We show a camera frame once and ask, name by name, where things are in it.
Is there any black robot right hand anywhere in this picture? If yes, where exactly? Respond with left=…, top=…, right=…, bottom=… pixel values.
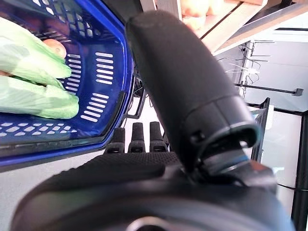
left=11, top=11, right=295, bottom=231

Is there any napa cabbage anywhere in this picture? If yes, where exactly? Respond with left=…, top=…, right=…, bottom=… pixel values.
left=0, top=16, right=72, bottom=84
left=0, top=76, right=80, bottom=120

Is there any blue plastic shopping basket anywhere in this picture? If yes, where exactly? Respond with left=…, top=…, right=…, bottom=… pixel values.
left=0, top=0, right=135, bottom=173

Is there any black stand pole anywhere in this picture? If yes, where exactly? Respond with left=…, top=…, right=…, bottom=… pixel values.
left=234, top=83, right=304, bottom=96

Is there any white desk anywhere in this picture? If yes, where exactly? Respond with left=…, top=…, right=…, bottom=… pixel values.
left=214, top=39, right=308, bottom=113

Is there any orange round fruit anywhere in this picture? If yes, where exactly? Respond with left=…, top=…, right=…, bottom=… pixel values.
left=42, top=38, right=67, bottom=60

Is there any black basket handle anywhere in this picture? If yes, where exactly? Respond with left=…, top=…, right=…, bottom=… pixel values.
left=125, top=72, right=148, bottom=120

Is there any wooden display shelf frame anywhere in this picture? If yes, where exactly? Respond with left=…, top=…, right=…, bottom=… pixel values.
left=211, top=0, right=308, bottom=56

